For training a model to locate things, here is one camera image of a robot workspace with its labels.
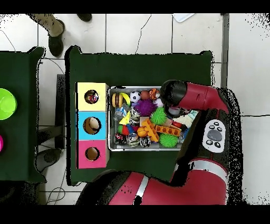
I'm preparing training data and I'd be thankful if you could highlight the bright green spiky ball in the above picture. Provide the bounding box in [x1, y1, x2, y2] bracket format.
[159, 133, 179, 148]

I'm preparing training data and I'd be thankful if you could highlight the black metal stand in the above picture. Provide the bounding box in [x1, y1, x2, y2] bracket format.
[36, 73, 66, 150]

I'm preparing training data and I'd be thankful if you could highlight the small soccer ball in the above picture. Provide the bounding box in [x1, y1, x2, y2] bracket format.
[129, 90, 141, 104]

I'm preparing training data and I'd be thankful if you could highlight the mint green waffle cloth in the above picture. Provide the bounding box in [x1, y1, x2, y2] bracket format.
[187, 109, 199, 121]

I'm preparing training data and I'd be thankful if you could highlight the wooden box with three holes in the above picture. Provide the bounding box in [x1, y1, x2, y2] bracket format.
[75, 81, 110, 169]

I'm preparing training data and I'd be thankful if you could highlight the person's foot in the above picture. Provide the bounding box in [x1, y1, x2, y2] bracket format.
[76, 13, 93, 22]
[47, 19, 65, 57]

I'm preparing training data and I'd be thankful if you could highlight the purple spiky rubber toy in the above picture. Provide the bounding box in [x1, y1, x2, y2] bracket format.
[133, 98, 158, 117]

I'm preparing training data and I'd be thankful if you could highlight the orange tiger plush toy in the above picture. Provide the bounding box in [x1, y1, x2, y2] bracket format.
[148, 88, 161, 100]

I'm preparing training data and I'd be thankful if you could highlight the white flat tray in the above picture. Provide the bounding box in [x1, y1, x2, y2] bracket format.
[172, 13, 196, 23]

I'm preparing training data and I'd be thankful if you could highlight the grey floor cable duct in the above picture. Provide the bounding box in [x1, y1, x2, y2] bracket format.
[219, 13, 230, 89]

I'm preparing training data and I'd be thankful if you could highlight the dark grey rounded base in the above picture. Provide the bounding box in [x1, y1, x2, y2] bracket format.
[34, 147, 63, 173]

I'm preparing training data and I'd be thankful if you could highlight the orange plastic block toy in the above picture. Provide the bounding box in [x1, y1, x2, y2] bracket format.
[141, 118, 160, 143]
[155, 125, 182, 137]

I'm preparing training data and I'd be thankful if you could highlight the clear mesh bin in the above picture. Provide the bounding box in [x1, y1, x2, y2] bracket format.
[108, 85, 184, 152]

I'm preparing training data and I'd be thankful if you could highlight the dark green table cloth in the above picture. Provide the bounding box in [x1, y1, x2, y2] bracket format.
[0, 46, 47, 184]
[65, 45, 214, 186]

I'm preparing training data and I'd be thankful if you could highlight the wooden yo-yo toy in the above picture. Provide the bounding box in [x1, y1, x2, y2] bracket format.
[111, 92, 123, 108]

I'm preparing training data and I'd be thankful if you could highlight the bright green bowl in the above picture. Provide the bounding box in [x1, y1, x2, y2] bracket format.
[0, 88, 17, 120]

